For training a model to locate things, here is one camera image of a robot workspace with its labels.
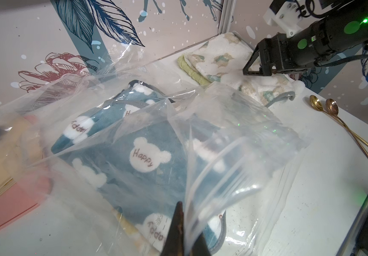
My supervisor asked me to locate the pink tray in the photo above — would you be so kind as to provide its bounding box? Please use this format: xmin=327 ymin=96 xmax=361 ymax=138
xmin=0 ymin=175 xmax=53 ymax=230

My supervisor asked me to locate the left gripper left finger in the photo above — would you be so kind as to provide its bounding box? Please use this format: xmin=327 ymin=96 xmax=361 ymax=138
xmin=160 ymin=202 xmax=184 ymax=256

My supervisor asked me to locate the teal bear print blanket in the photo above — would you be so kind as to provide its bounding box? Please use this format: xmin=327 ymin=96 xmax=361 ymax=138
xmin=51 ymin=80 xmax=219 ymax=253

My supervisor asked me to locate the clear plastic vacuum bag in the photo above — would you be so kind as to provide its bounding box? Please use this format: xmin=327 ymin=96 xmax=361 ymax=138
xmin=0 ymin=46 xmax=307 ymax=256

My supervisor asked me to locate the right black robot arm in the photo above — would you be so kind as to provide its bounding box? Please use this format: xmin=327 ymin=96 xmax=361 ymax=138
xmin=243 ymin=1 xmax=368 ymax=76

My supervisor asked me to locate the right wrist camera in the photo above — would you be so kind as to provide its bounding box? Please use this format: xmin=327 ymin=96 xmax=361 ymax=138
xmin=263 ymin=0 xmax=319 ymax=38

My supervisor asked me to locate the gold spoon pair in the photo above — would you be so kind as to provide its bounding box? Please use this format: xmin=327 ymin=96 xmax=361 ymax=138
xmin=309 ymin=94 xmax=368 ymax=170

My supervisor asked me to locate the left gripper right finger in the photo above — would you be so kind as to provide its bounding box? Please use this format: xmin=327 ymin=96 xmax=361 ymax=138
xmin=190 ymin=233 xmax=211 ymax=256

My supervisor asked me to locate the beige wooden cutting board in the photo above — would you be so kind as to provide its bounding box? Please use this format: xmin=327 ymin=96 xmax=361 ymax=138
xmin=0 ymin=115 xmax=44 ymax=196

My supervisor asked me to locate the white patterned blanket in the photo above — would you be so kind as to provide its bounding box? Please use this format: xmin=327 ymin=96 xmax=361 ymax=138
xmin=184 ymin=33 xmax=305 ymax=107

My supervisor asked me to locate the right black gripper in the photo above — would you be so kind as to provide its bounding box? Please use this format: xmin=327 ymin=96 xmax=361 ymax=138
xmin=243 ymin=33 xmax=312 ymax=76

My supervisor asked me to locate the green fleece blanket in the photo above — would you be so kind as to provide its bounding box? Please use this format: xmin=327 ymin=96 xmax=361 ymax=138
xmin=177 ymin=55 xmax=211 ymax=87

